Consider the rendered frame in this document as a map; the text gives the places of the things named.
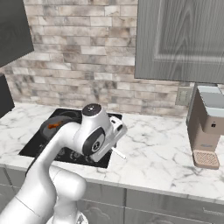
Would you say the dark grey frying pan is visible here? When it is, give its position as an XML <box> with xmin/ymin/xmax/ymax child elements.
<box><xmin>38</xmin><ymin>115</ymin><xmax>81</xmax><ymax>142</ymax></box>

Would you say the grey drawer front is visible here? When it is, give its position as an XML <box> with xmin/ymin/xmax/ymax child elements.
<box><xmin>125</xmin><ymin>188</ymin><xmax>224</xmax><ymax>224</ymax></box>
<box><xmin>82</xmin><ymin>180</ymin><xmax>127</xmax><ymax>207</ymax></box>
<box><xmin>0</xmin><ymin>166</ymin><xmax>31</xmax><ymax>195</ymax></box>

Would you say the grey base cupboard door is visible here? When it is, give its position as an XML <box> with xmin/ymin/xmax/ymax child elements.
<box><xmin>76</xmin><ymin>199</ymin><xmax>126</xmax><ymax>224</ymax></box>

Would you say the beige coffee machine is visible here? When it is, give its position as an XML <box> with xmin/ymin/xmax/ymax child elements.
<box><xmin>185</xmin><ymin>82</ymin><xmax>224</xmax><ymax>171</ymax></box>

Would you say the orange chicken piece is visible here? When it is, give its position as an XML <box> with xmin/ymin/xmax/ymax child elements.
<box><xmin>47</xmin><ymin>120</ymin><xmax>64</xmax><ymax>130</ymax></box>

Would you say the black appliance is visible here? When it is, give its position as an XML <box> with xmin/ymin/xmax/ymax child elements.
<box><xmin>0</xmin><ymin>73</ymin><xmax>16</xmax><ymax>119</ymax></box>

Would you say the white spatula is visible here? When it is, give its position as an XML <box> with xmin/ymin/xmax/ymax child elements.
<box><xmin>111</xmin><ymin>147</ymin><xmax>128</xmax><ymax>160</ymax></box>

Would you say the black hob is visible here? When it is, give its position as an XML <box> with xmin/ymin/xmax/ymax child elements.
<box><xmin>18</xmin><ymin>108</ymin><xmax>123</xmax><ymax>170</ymax></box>

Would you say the grey wall cupboard door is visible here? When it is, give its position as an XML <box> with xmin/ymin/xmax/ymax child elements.
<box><xmin>134</xmin><ymin>0</ymin><xmax>224</xmax><ymax>85</ymax></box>

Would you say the dark grey range hood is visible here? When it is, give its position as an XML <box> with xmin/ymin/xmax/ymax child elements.
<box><xmin>0</xmin><ymin>0</ymin><xmax>35</xmax><ymax>68</ymax></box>

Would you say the grey wall socket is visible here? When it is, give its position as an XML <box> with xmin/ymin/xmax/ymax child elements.
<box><xmin>175</xmin><ymin>86</ymin><xmax>193</xmax><ymax>107</ymax></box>

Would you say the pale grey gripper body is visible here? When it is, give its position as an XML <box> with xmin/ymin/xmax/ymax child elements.
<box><xmin>92</xmin><ymin>127</ymin><xmax>129</xmax><ymax>163</ymax></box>

